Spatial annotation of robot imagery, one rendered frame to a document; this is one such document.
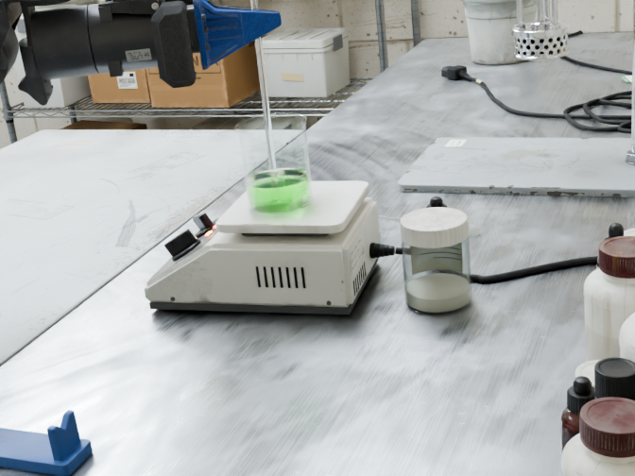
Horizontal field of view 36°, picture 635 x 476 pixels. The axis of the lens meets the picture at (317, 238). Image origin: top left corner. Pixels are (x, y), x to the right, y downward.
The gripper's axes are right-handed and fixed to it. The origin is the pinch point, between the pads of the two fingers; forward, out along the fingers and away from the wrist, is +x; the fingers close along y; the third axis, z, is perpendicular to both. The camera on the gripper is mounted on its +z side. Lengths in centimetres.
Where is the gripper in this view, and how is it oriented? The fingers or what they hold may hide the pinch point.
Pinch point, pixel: (239, 23)
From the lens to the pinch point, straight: 85.0
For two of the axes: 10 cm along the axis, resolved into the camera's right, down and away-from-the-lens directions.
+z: -1.0, -9.3, -3.6
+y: -1.0, -3.5, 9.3
